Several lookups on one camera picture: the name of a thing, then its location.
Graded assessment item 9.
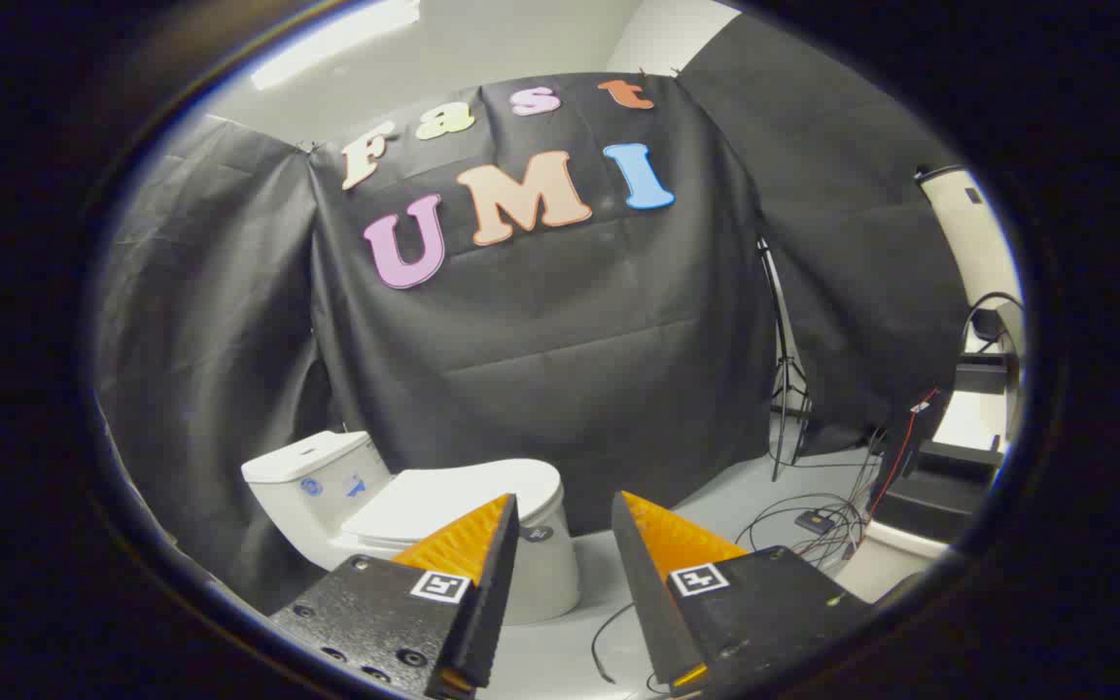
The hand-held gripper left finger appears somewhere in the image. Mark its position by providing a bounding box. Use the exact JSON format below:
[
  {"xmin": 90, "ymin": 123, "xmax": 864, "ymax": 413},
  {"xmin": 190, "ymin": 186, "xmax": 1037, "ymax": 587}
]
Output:
[{"xmin": 268, "ymin": 493, "xmax": 520, "ymax": 700}]

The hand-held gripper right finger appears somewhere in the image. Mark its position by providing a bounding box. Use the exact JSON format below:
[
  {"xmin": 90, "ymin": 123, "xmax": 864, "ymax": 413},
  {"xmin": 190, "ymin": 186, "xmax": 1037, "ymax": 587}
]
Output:
[{"xmin": 612, "ymin": 491, "xmax": 874, "ymax": 693}]

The white toilet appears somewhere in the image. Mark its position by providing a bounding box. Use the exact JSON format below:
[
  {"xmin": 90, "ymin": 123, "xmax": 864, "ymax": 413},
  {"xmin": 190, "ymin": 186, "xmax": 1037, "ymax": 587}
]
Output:
[{"xmin": 241, "ymin": 431, "xmax": 582, "ymax": 626}]

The black backdrop cloth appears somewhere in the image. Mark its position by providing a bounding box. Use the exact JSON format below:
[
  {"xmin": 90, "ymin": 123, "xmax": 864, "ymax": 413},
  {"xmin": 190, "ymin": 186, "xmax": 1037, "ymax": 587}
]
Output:
[{"xmin": 93, "ymin": 15, "xmax": 969, "ymax": 613}]

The black light stand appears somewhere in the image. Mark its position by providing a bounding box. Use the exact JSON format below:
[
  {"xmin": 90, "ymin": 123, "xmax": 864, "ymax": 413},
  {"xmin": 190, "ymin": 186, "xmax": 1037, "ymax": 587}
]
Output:
[{"xmin": 757, "ymin": 238, "xmax": 814, "ymax": 483}]

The black equipment stack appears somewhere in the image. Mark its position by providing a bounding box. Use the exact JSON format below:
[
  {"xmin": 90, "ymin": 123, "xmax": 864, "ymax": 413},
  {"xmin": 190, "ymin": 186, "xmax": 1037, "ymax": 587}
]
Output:
[{"xmin": 869, "ymin": 292, "xmax": 1026, "ymax": 545}]

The white panel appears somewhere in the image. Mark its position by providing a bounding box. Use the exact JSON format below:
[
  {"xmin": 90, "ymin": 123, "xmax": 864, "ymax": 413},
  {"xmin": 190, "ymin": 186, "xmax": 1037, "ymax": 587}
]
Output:
[{"xmin": 914, "ymin": 165, "xmax": 1024, "ymax": 314}]

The single black floor cable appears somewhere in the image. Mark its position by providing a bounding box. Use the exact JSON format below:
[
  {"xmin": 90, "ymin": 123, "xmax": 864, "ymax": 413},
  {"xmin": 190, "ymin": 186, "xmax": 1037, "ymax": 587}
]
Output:
[{"xmin": 590, "ymin": 603, "xmax": 666, "ymax": 694}]

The tangle of black floor cables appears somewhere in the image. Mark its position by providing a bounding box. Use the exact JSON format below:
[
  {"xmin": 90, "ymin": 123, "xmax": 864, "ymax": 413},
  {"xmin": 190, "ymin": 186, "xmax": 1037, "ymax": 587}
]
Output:
[{"xmin": 735, "ymin": 428, "xmax": 901, "ymax": 575}]

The red cable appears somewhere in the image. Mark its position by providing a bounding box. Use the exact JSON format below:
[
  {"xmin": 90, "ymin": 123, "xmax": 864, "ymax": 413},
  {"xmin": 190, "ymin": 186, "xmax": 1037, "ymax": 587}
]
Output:
[{"xmin": 869, "ymin": 387, "xmax": 940, "ymax": 518}]

